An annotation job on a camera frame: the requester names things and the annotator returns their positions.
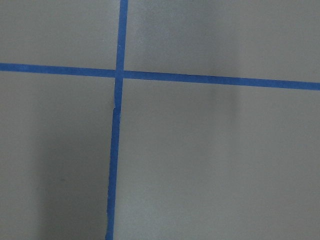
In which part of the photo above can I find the blue tape line right crosswise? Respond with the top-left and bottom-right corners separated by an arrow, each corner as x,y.
0,63 -> 320,91

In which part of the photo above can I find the blue tape line right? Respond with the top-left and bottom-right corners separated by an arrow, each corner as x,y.
104,0 -> 129,240

